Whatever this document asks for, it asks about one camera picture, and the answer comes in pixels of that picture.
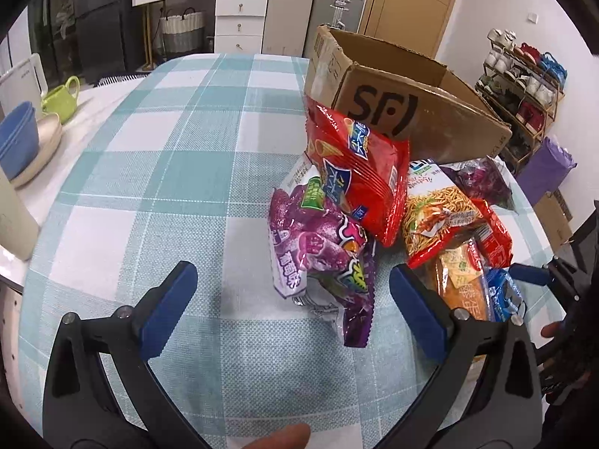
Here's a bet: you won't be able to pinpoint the silver suitcase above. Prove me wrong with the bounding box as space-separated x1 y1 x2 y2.
304 0 366 57

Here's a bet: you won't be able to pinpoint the person's left hand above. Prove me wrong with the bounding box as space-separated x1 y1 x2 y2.
243 423 312 449

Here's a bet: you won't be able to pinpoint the striped floor mat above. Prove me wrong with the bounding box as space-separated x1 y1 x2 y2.
94 72 150 86

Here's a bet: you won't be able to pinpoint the white red noodle snack bag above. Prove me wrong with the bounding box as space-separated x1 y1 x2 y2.
402 159 514 269

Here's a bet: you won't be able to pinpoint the green teapot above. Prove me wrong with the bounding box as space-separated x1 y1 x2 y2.
41 76 81 125

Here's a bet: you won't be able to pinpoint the white suitcase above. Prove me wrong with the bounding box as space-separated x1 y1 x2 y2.
262 0 317 57

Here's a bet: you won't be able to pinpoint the flat cardboard box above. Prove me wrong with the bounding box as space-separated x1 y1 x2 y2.
533 189 574 253

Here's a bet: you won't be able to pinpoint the wooden shoe rack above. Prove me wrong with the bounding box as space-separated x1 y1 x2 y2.
475 28 568 174

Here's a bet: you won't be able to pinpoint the red shoes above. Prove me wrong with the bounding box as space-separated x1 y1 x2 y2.
515 42 540 64

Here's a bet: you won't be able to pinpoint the brown cardboard box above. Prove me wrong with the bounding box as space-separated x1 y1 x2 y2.
304 24 513 165

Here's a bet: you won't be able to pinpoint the purple grape snack bag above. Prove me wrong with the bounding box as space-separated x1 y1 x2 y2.
268 177 377 349

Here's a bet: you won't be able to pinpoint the beige container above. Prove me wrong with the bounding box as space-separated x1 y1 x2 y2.
0 168 40 260

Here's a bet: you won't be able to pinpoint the white shoes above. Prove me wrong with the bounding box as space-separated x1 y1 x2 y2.
487 29 516 50

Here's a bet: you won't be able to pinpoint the black cabinet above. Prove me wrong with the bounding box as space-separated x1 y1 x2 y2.
28 0 150 89

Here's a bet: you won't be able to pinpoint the clear-wrapped cracker packet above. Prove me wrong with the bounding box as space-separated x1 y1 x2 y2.
423 238 497 323

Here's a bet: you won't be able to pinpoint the wooden door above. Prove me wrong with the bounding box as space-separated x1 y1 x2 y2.
358 0 466 57

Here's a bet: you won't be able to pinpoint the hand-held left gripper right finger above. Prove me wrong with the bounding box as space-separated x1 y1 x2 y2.
374 263 546 449

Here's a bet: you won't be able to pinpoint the beige bowl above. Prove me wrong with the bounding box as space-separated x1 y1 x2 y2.
9 112 63 189

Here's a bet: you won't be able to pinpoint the blue shoes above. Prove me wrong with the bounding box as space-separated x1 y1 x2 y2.
538 52 568 87

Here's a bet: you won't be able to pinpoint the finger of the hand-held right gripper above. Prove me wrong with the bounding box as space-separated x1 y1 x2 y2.
509 257 586 301

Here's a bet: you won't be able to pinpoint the dark purple snack bag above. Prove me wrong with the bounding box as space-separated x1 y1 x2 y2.
440 156 518 211

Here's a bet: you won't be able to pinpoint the white pitcher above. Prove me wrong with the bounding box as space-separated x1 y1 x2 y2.
0 53 49 113

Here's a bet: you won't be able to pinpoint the woven laundry basket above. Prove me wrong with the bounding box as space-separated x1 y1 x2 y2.
160 7 205 54

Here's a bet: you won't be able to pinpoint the white desk with drawers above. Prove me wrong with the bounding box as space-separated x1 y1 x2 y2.
131 0 270 54

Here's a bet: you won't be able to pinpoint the white snack packet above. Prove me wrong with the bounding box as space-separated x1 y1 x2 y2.
283 155 323 192

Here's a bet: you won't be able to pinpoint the blue cookie packet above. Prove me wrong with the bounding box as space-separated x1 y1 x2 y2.
482 269 527 323

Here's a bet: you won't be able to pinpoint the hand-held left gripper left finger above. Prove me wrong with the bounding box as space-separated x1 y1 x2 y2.
42 261 211 449

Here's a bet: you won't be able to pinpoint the blue plastic bowl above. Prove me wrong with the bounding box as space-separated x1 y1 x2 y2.
0 101 40 181

